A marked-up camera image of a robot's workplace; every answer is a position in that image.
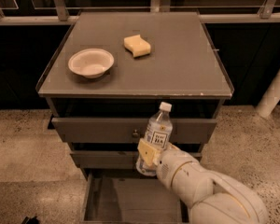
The metal railing frame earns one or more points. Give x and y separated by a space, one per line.
35 12

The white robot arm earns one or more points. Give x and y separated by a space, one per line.
211 197

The white paper bowl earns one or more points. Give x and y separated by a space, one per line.
91 63

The white cylindrical post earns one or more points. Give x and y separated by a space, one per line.
270 98

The grey bottom drawer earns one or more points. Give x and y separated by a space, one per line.
126 197

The grey drawer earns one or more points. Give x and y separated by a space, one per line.
104 159
126 197
116 130

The clear blue plastic bottle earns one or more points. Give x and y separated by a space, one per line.
159 129

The grey middle drawer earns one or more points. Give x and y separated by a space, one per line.
104 159

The black object on floor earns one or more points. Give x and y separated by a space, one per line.
30 220

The grey top drawer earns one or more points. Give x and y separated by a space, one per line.
116 130

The yellow sponge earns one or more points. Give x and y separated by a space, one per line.
137 45

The grey drawer cabinet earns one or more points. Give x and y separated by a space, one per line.
182 69

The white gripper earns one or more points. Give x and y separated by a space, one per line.
166 166

